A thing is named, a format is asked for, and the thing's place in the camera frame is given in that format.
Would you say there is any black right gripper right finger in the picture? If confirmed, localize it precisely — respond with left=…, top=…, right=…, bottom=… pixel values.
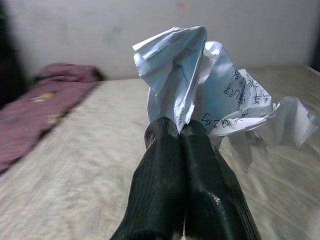
left=180, top=119, right=261, bottom=240

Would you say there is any purple cartoon print blanket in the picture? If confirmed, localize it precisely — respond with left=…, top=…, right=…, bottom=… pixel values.
left=0, top=62, right=104, bottom=175

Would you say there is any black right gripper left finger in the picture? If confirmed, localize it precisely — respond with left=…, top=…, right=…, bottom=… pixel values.
left=109, top=116, right=186, bottom=240

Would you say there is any beige quilted mattress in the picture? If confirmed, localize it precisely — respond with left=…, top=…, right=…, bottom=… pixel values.
left=0, top=63, right=320, bottom=240

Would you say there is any white written paper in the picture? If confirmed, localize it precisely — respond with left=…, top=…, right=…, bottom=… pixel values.
left=131, top=24, right=320, bottom=174

